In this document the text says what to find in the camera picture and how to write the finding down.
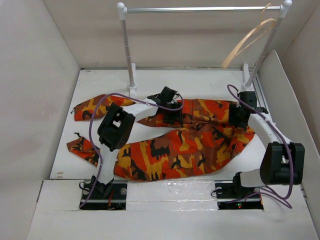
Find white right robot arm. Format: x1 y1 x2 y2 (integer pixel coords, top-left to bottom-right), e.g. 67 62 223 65
228 91 305 197

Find beige wooden hanger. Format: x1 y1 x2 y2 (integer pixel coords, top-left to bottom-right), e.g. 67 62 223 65
221 3 276 69

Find orange camouflage trousers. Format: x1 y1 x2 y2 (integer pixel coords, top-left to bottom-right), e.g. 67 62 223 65
66 93 256 181

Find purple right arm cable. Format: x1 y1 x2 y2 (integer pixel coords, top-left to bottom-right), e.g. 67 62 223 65
226 84 293 210

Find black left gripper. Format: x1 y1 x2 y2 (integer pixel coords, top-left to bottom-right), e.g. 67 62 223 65
162 101 182 125

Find white clothes rack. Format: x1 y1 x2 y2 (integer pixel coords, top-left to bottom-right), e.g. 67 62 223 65
115 0 293 97

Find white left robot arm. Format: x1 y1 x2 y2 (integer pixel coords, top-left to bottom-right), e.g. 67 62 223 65
89 86 184 199

